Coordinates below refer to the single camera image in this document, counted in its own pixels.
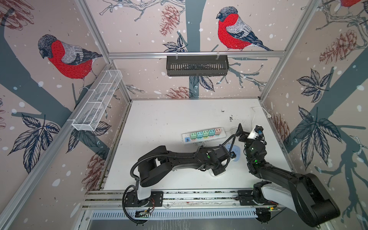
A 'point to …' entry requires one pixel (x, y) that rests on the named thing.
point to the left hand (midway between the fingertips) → (221, 169)
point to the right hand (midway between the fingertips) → (247, 127)
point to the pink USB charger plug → (218, 131)
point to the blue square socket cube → (235, 149)
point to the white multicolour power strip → (186, 139)
